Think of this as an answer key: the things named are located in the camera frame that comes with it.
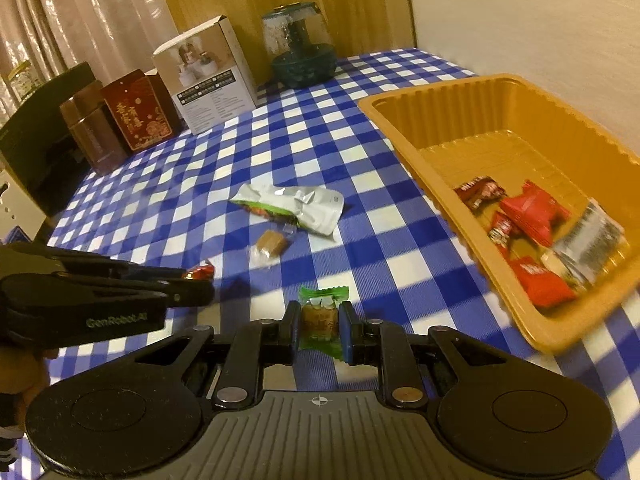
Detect small red candy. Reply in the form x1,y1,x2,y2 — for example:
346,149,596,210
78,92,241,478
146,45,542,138
182,260,216,282

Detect brown caramel candy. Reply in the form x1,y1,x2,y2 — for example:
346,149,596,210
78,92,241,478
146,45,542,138
250,226,297,268

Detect yellow green candy packet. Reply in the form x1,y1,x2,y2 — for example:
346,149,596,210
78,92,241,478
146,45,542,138
298,286,349,361

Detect green silver snack packet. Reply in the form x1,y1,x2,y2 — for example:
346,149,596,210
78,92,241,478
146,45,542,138
230,183,345,236

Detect bright red snack packet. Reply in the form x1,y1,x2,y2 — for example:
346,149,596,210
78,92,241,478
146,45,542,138
499,180,570,247

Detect dark red snack packet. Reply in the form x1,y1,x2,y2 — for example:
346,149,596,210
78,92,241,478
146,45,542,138
454,177,506,212

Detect person left hand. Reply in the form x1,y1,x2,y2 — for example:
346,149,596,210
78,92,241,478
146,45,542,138
1,347,58,439

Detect red kitkat packet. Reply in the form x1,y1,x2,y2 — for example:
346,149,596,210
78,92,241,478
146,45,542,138
509,257,577,309

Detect blue white checkered tablecloth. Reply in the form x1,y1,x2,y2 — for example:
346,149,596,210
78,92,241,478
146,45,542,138
50,49,639,479

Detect red gift box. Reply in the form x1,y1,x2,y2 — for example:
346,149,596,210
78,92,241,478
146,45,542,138
101,70,182,153

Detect brown metal canister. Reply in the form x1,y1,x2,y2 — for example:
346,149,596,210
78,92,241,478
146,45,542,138
60,80,129,176

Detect grey clear snack packet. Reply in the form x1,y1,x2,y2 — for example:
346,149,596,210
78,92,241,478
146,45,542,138
540,198,625,288

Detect glass jar on shelf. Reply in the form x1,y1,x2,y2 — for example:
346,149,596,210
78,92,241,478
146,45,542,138
9,60,42,103

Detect white product box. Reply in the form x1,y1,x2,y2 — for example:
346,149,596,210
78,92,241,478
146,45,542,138
152,15,258,134

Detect orange plastic tray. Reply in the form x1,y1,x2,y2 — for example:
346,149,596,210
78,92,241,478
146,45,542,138
359,74,639,354

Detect green glass jar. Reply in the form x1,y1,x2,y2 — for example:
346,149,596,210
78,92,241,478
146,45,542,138
262,1,337,89

